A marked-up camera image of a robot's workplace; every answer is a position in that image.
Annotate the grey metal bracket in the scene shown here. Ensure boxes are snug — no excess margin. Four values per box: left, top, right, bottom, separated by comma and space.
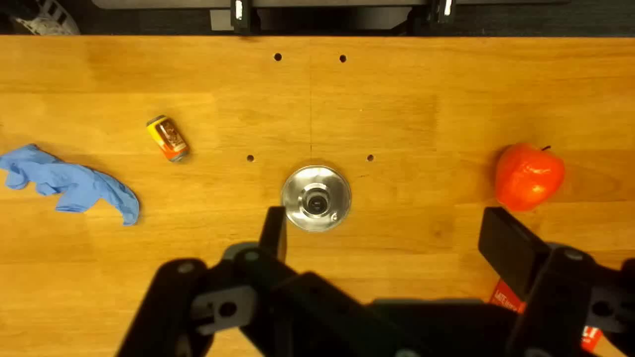
10, 0, 82, 36

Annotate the red tomato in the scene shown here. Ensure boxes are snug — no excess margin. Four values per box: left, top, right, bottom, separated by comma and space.
495, 143, 568, 215

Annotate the blue rubber glove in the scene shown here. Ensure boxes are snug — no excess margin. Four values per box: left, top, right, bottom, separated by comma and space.
0, 143, 143, 228

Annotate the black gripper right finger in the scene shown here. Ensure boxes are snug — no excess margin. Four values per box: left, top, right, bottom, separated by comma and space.
477, 207, 635, 357

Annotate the small orange drink can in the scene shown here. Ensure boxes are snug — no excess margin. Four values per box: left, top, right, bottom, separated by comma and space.
145, 113, 193, 165

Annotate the silver metal cup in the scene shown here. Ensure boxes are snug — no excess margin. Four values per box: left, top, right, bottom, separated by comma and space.
280, 161, 354, 234

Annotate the orange cracker box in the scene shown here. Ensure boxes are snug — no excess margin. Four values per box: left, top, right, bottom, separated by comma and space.
489, 278, 606, 353

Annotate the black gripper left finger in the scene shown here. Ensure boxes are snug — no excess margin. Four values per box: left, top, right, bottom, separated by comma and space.
118, 205, 425, 357

